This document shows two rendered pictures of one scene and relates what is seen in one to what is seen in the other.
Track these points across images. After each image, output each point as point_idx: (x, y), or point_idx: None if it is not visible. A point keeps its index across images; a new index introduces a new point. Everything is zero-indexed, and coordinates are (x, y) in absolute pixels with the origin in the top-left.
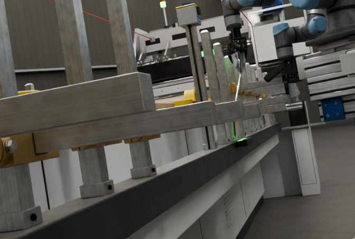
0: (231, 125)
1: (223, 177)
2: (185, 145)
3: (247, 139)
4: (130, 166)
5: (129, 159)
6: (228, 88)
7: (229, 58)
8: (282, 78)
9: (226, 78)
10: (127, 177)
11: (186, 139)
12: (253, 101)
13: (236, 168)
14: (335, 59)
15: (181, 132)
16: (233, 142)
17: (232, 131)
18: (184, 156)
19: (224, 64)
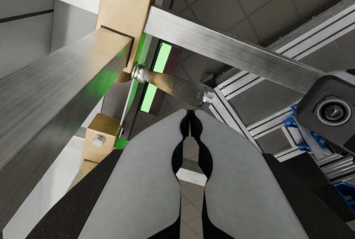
0: (128, 106)
1: None
2: (25, 36)
3: (160, 106)
4: (26, 229)
5: (22, 234)
6: (113, 73)
7: (64, 196)
8: (341, 149)
9: (94, 92)
10: (31, 227)
11: (14, 20)
12: (217, 60)
13: None
14: None
15: (0, 58)
16: (131, 119)
17: (133, 94)
18: (38, 53)
19: (37, 168)
